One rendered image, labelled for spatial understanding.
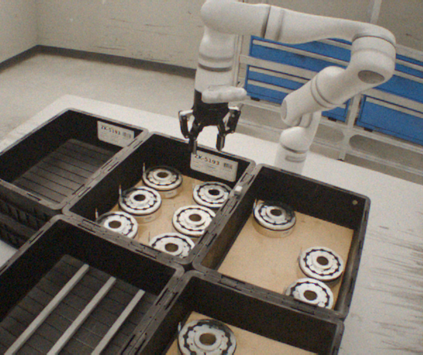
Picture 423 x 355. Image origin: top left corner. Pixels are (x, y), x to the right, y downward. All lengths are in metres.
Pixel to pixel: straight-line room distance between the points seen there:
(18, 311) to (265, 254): 0.55
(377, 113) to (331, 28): 2.05
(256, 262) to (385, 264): 0.45
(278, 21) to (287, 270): 0.52
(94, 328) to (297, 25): 0.68
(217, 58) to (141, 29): 3.28
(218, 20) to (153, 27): 3.25
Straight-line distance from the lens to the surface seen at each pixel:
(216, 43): 0.84
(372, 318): 1.09
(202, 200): 1.04
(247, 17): 0.81
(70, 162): 1.23
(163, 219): 1.02
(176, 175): 1.11
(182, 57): 3.99
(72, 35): 4.58
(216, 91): 0.84
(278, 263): 0.95
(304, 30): 0.82
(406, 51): 2.72
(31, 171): 1.22
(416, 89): 2.82
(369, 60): 0.81
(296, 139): 1.24
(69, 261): 0.93
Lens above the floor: 1.49
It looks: 35 degrees down
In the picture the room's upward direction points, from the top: 6 degrees clockwise
